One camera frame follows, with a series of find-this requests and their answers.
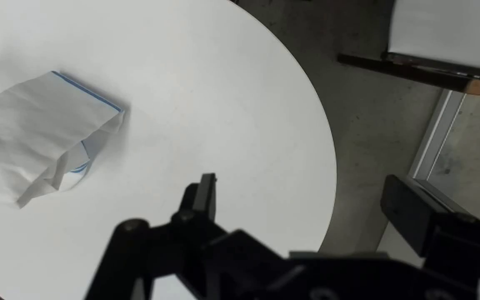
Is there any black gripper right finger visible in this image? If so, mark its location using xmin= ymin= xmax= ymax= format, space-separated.
xmin=380 ymin=175 xmax=480 ymax=257

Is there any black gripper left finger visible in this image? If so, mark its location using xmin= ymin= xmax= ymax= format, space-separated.
xmin=173 ymin=174 xmax=217 ymax=224

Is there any white cloth with blue stripes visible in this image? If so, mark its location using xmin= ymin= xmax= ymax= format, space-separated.
xmin=0 ymin=72 xmax=125 ymax=207

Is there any leaning whiteboard with black tray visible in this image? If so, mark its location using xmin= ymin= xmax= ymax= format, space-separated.
xmin=337 ymin=0 xmax=480 ymax=97

